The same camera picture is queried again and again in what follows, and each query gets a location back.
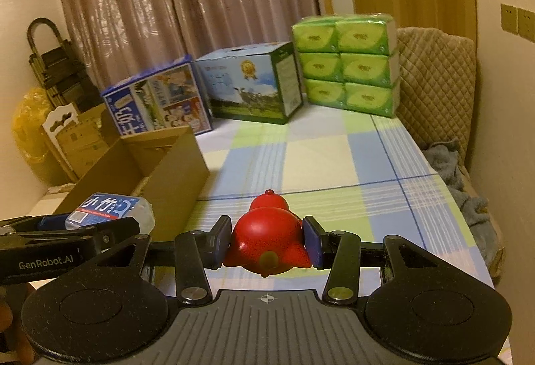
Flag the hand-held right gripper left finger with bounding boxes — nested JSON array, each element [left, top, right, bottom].
[[94, 215, 232, 306]]

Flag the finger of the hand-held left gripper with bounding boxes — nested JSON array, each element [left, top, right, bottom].
[[0, 214, 72, 233], [0, 218, 140, 261]]

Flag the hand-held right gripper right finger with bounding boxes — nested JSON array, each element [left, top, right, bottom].
[[303, 215, 439, 305]]

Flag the clear playing card box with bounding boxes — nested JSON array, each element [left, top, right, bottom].
[[65, 193, 156, 236]]

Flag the red toy figure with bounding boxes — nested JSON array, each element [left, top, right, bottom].
[[223, 189, 312, 278]]

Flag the brown cardboard box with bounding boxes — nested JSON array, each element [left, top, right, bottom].
[[54, 124, 211, 232]]

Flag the checked tablecloth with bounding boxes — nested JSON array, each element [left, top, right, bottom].
[[154, 101, 496, 299]]

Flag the stacked flat cardboard boxes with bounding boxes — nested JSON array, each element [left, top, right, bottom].
[[56, 103, 122, 182]]

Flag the yellow plastic bag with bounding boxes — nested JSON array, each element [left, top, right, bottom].
[[12, 88, 57, 163]]

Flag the blue milk carton case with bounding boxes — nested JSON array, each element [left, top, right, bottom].
[[101, 56, 213, 138]]

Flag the green cow print milk case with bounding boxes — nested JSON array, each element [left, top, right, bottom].
[[195, 41, 304, 125]]

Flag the grey blanket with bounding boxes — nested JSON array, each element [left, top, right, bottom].
[[422, 139, 502, 278]]

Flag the stack of green tissue packets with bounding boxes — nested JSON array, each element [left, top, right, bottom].
[[291, 14, 398, 117]]

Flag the beige quilted sofa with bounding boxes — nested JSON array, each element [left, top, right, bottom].
[[393, 27, 506, 286]]

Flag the beige wall socket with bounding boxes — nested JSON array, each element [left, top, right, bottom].
[[517, 7, 535, 39], [501, 3, 519, 34]]

